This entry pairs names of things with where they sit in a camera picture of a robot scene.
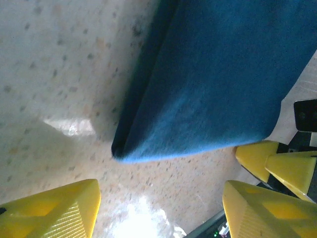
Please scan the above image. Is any dark blue t-shirt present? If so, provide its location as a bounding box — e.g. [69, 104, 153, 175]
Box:
[110, 0, 317, 165]

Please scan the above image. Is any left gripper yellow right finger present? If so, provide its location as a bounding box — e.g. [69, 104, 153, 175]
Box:
[221, 179, 317, 238]

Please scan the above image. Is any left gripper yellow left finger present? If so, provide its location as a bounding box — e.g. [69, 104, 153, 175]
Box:
[0, 178, 102, 238]

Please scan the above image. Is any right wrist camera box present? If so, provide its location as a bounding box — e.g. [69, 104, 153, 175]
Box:
[293, 99, 317, 132]

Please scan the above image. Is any small LED control board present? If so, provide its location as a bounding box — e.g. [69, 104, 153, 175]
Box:
[212, 221, 230, 238]

